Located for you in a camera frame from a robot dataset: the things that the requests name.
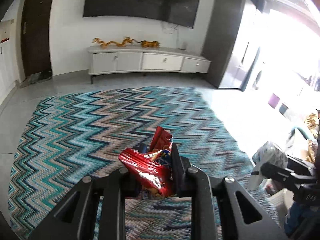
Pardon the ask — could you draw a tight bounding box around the teal small bin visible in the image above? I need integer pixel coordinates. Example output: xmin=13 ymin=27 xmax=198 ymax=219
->
xmin=279 ymin=103 xmax=289 ymax=115

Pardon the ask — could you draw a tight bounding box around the dark brown entrance door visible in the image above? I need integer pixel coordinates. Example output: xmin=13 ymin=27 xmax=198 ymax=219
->
xmin=21 ymin=0 xmax=52 ymax=79

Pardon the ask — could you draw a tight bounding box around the golden dragon figurine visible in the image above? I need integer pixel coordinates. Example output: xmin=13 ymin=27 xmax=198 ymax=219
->
xmin=92 ymin=37 xmax=134 ymax=48

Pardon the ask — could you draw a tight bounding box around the silver grey foil wrapper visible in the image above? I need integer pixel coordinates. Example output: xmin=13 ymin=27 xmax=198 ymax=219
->
xmin=248 ymin=141 xmax=289 ymax=190

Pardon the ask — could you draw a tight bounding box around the zigzag teal patterned rug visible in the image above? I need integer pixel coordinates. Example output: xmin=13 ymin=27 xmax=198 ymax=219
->
xmin=8 ymin=87 xmax=253 ymax=239

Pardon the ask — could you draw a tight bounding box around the white low TV cabinet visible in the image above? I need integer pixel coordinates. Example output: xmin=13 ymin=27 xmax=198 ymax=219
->
xmin=88 ymin=46 xmax=210 ymax=77

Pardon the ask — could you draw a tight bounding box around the red snack bag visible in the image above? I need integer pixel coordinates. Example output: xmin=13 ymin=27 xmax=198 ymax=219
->
xmin=119 ymin=126 xmax=176 ymax=200

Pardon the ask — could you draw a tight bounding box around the golden tiger figurine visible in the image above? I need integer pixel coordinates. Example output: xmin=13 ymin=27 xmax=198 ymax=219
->
xmin=136 ymin=40 xmax=160 ymax=48

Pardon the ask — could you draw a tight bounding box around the grey double-door refrigerator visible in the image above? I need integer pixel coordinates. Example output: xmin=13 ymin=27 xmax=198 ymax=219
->
xmin=202 ymin=0 xmax=261 ymax=91

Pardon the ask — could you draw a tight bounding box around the white router on cabinet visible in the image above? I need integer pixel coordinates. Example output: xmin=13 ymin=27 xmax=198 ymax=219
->
xmin=180 ymin=42 xmax=188 ymax=50

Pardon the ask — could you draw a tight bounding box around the white wall cupboard unit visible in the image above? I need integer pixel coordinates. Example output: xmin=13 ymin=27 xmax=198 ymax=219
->
xmin=1 ymin=19 xmax=18 ymax=104

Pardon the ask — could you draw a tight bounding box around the grey door mat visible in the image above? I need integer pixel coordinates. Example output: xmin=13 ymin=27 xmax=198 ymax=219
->
xmin=20 ymin=70 xmax=53 ymax=88

